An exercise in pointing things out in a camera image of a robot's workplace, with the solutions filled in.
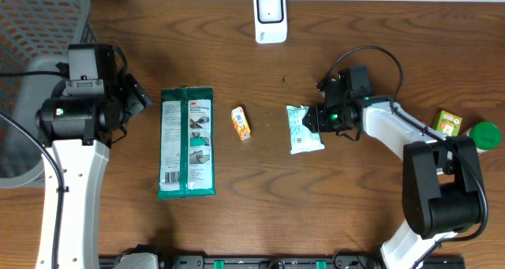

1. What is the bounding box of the grey plastic mesh basket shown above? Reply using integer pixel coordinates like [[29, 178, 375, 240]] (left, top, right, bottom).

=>
[[0, 0, 98, 189]]

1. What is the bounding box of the green 3M gloves package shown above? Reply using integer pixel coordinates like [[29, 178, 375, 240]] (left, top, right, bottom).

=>
[[157, 87, 215, 200]]

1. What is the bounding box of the light blue wipes pack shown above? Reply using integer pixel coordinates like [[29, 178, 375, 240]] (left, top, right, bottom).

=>
[[286, 106, 325, 155]]

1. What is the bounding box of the orange Kleenex tissue pack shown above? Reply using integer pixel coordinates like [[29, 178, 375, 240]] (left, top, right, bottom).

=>
[[231, 106, 251, 141]]

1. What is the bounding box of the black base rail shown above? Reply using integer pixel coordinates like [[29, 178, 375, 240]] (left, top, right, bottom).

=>
[[98, 254, 466, 269]]

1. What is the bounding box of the green yellow juice carton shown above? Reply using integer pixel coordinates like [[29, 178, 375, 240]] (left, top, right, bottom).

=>
[[432, 110, 462, 136]]

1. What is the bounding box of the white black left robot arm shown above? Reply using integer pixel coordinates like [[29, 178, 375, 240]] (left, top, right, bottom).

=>
[[36, 73, 152, 268]]

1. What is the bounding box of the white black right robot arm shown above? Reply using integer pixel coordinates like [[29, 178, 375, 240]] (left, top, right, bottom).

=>
[[302, 77, 488, 268]]

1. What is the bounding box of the white barcode scanner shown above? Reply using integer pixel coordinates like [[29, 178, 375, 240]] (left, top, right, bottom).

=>
[[253, 0, 288, 44]]

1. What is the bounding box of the green lid spread jar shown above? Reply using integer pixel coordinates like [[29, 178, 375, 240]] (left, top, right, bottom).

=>
[[463, 121, 503, 154]]

